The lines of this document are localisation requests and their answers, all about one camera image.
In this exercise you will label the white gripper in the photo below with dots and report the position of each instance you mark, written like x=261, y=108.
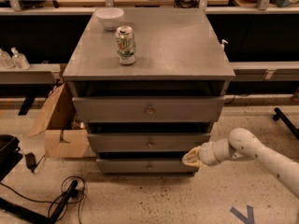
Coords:
x=206, y=154

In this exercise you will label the grey drawer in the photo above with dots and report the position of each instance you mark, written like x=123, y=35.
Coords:
x=130, y=166
x=148, y=109
x=132, y=142

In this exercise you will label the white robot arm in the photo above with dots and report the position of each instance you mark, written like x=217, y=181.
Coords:
x=242, y=144

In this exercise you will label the grey wooden drawer cabinet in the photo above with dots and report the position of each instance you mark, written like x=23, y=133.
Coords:
x=177, y=54

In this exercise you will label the grey bottom drawer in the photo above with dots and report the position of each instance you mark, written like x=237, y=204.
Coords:
x=130, y=166

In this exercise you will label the grey top drawer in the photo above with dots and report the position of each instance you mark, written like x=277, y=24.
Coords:
x=148, y=109

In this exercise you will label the black chair leg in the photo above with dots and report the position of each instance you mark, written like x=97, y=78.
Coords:
x=280, y=115

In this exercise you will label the white pump bottle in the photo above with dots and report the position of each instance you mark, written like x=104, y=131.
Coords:
x=224, y=43

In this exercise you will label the brown cardboard box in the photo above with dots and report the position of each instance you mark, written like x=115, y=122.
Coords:
x=55, y=120

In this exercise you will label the green white soda can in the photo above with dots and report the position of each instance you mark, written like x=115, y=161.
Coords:
x=125, y=44

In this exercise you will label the black power adapter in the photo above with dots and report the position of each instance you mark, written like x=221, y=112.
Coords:
x=30, y=161

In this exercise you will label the white ceramic bowl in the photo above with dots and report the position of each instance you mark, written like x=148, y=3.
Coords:
x=110, y=17

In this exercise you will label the black bin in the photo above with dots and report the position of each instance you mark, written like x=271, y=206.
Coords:
x=9, y=154

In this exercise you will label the black stand base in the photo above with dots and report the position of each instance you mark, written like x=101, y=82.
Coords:
x=44, y=212

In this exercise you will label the clear sanitizer bottle right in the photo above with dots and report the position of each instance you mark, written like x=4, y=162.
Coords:
x=19, y=59

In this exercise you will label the clear sanitizer bottle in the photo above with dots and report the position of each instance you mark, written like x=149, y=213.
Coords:
x=19, y=59
x=5, y=59

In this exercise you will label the clear sanitizer bottle left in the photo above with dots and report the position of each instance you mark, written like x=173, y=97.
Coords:
x=5, y=59

